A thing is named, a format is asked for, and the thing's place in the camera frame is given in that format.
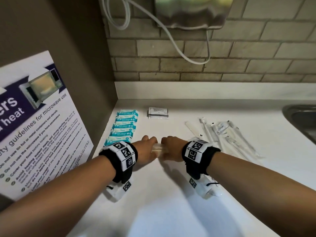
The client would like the person's right hand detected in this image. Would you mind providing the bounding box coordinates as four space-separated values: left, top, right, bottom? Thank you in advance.
160 135 189 163

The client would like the black wristband with marker tags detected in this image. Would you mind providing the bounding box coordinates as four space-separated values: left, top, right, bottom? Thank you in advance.
182 140 222 180
98 141 139 184

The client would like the steel sink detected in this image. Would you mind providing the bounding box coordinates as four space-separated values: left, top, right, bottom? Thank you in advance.
282 104 316 146

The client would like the steel wall dispenser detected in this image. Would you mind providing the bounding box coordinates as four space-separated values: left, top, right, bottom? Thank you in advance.
154 0 234 30

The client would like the row of teal wipe packets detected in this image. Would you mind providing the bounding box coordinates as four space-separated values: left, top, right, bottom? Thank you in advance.
103 110 139 147

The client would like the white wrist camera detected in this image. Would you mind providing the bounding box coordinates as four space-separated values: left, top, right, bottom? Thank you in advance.
103 176 135 201
187 174 220 200

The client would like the person's right forearm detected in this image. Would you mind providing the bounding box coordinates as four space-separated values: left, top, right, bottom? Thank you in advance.
206 151 316 237

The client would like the white looped wall cable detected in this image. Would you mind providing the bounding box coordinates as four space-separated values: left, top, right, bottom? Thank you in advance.
101 0 211 65

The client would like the person's left hand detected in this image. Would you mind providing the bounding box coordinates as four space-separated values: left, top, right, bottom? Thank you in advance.
132 135 158 166

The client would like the person's left forearm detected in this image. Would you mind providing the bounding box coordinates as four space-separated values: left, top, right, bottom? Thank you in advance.
0 155 117 237

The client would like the stack of yellow soap packets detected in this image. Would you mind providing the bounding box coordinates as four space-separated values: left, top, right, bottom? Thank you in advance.
151 143 170 156

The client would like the stack of white wipe sachets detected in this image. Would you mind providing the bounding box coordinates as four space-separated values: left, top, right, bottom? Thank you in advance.
148 107 170 119

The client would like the white and purple poster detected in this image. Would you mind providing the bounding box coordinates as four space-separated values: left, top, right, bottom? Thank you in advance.
0 50 94 201

